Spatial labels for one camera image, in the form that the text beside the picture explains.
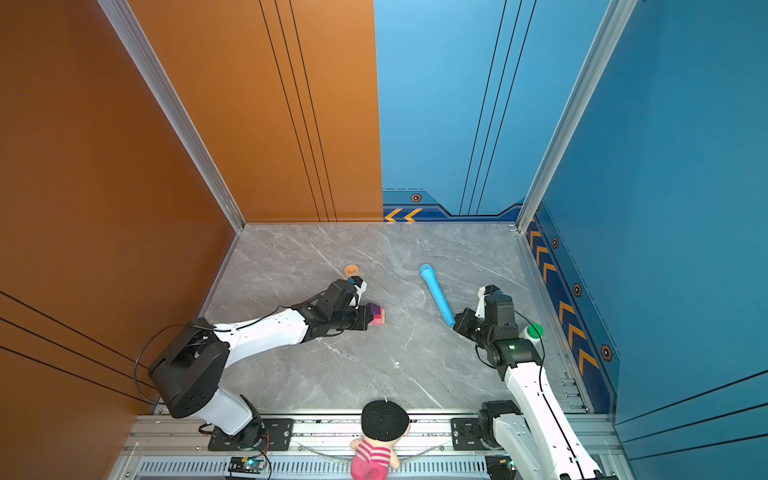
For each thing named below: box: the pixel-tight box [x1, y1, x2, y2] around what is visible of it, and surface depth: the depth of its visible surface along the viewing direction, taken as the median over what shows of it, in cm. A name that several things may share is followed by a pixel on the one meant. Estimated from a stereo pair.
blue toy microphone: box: [419, 263, 455, 327], surface depth 100 cm
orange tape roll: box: [345, 264, 360, 278], surface depth 107 cm
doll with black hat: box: [350, 400, 411, 480], surface depth 69 cm
